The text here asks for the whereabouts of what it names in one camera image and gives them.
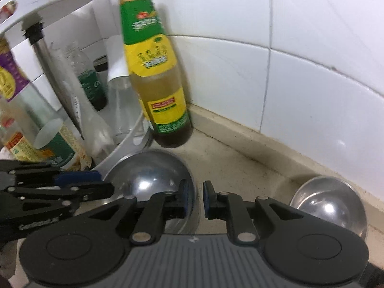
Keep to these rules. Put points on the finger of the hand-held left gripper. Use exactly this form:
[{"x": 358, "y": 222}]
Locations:
[
  {"x": 90, "y": 190},
  {"x": 78, "y": 178}
]

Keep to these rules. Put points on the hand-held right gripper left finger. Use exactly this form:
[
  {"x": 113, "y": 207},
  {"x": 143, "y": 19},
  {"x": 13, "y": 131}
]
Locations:
[{"x": 185, "y": 196}]

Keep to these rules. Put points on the green and yellow sauce bottle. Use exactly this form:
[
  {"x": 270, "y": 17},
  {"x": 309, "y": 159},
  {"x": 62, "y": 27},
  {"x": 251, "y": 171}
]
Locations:
[{"x": 156, "y": 60}]

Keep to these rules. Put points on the clear bottle dark green label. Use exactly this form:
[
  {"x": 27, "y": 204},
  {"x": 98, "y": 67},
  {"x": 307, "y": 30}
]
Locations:
[{"x": 87, "y": 81}]

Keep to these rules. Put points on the yellow capped vinegar bottle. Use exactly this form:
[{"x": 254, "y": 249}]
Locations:
[{"x": 18, "y": 148}]

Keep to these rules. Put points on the purple label clear bottle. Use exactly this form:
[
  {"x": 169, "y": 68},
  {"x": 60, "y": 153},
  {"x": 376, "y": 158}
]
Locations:
[{"x": 12, "y": 78}]

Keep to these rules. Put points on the clear plastic bag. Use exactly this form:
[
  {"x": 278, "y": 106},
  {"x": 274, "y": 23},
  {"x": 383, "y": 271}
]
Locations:
[{"x": 90, "y": 129}]

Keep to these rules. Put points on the clear empty glass jar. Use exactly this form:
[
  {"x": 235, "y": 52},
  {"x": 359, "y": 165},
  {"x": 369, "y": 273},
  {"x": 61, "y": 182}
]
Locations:
[{"x": 123, "y": 105}]

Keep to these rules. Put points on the steel bowl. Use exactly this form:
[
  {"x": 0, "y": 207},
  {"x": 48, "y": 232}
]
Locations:
[
  {"x": 144, "y": 180},
  {"x": 327, "y": 207}
]

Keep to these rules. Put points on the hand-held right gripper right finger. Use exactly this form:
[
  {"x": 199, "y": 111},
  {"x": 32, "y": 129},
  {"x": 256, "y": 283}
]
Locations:
[{"x": 206, "y": 198}]

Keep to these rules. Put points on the black capped dark bottle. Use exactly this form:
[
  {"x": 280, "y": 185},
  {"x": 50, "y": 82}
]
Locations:
[{"x": 100, "y": 66}]

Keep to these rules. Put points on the white two-tier spice rack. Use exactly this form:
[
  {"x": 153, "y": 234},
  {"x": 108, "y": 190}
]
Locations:
[{"x": 60, "y": 3}]

